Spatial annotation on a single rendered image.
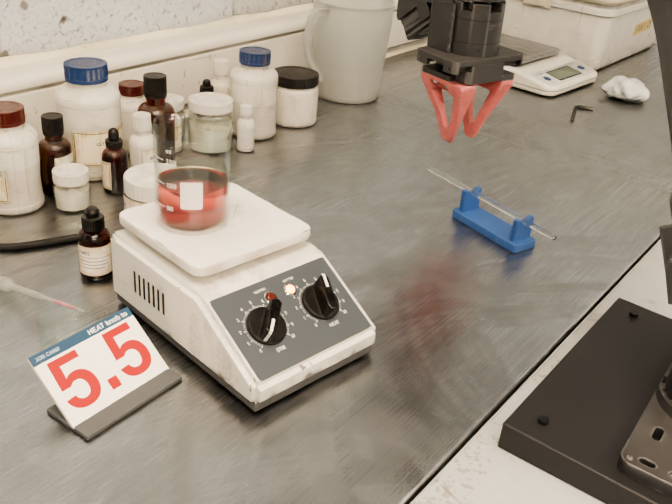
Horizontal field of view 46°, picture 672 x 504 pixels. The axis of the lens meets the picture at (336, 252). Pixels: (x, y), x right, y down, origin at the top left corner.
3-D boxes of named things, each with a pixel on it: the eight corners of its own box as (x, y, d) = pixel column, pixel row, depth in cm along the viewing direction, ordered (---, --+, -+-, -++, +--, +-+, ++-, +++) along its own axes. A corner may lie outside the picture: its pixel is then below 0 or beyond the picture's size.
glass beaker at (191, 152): (247, 225, 66) (250, 130, 62) (188, 250, 62) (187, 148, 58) (192, 198, 70) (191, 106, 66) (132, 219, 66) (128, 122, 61)
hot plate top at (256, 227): (316, 237, 66) (316, 227, 66) (197, 281, 59) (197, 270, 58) (229, 188, 74) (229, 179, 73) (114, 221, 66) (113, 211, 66)
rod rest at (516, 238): (535, 247, 85) (542, 218, 84) (513, 254, 84) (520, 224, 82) (472, 210, 92) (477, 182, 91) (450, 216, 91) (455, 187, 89)
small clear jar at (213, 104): (220, 158, 100) (221, 109, 97) (180, 150, 101) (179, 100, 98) (240, 144, 105) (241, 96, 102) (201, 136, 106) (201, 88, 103)
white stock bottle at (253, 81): (268, 143, 106) (272, 59, 100) (223, 137, 107) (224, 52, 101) (280, 128, 111) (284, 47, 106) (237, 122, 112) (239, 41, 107)
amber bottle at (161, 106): (173, 154, 100) (171, 69, 95) (177, 168, 96) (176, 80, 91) (137, 155, 99) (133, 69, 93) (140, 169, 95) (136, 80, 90)
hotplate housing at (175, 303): (376, 354, 66) (387, 271, 62) (254, 420, 58) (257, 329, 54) (217, 249, 79) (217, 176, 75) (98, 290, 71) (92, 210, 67)
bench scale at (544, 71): (549, 102, 134) (555, 73, 131) (427, 65, 148) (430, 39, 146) (599, 83, 146) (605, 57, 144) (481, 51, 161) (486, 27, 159)
